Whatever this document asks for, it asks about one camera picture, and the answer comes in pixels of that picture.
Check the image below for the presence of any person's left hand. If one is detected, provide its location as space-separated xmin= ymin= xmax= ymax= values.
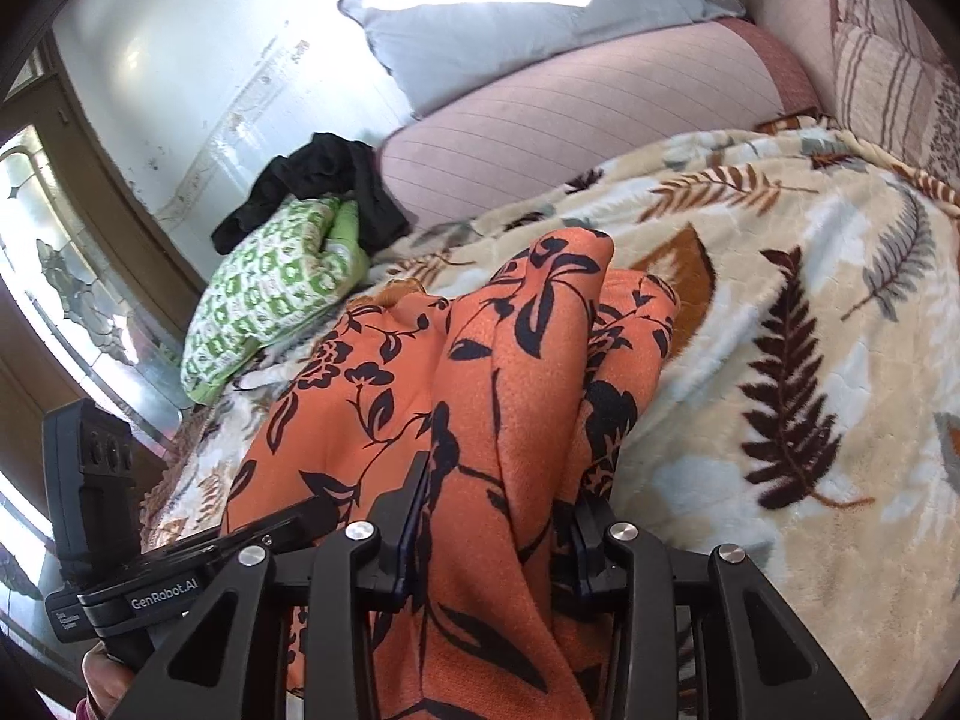
xmin=75 ymin=642 xmax=135 ymax=720

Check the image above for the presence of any light grey pillow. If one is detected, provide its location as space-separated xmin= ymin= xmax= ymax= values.
xmin=338 ymin=0 xmax=743 ymax=115

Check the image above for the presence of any striped beige floral pillow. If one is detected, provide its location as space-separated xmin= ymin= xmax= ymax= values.
xmin=833 ymin=0 xmax=958 ymax=185

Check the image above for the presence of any pink quilted headboard cushion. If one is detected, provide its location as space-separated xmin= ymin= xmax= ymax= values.
xmin=379 ymin=0 xmax=833 ymax=227

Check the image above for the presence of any green white patterned pillow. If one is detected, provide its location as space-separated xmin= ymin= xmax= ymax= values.
xmin=181 ymin=197 xmax=370 ymax=405

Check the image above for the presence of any beige leaf print blanket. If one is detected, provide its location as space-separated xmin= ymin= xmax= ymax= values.
xmin=142 ymin=122 xmax=958 ymax=718

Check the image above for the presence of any black garment on pillow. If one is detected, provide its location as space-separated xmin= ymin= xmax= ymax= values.
xmin=212 ymin=133 xmax=412 ymax=255

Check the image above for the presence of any orange black floral garment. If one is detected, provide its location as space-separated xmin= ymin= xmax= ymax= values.
xmin=223 ymin=227 xmax=677 ymax=718

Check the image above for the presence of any wooden door with glass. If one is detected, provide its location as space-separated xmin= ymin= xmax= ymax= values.
xmin=2 ymin=37 xmax=200 ymax=673

